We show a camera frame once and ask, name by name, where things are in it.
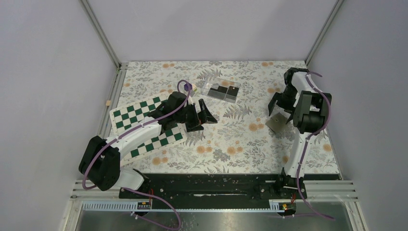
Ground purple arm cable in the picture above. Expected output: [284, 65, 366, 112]
[280, 71, 336, 221]
[82, 79, 193, 231]

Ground grey card holder wallet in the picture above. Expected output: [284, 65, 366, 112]
[265, 113, 287, 133]

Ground black credit card right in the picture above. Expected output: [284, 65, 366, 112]
[224, 86, 239, 103]

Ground green white chessboard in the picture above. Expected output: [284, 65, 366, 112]
[109, 91, 187, 164]

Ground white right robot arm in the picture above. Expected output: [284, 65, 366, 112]
[268, 67, 332, 198]

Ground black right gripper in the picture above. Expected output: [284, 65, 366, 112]
[268, 84, 297, 122]

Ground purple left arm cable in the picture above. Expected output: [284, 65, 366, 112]
[82, 79, 193, 231]

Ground grey slotted cable duct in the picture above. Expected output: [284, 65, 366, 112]
[82, 200, 296, 213]

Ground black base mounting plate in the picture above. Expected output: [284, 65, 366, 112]
[119, 173, 307, 206]

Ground clear acrylic card tray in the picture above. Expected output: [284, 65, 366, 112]
[200, 77, 241, 103]

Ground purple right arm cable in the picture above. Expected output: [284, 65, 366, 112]
[280, 71, 336, 221]

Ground purple yellow cube stack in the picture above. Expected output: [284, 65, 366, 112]
[190, 84, 197, 96]

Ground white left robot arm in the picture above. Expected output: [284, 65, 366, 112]
[78, 92, 217, 198]

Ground floral table cloth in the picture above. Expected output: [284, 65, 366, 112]
[101, 60, 341, 175]

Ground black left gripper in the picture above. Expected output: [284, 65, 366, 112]
[175, 99, 217, 132]

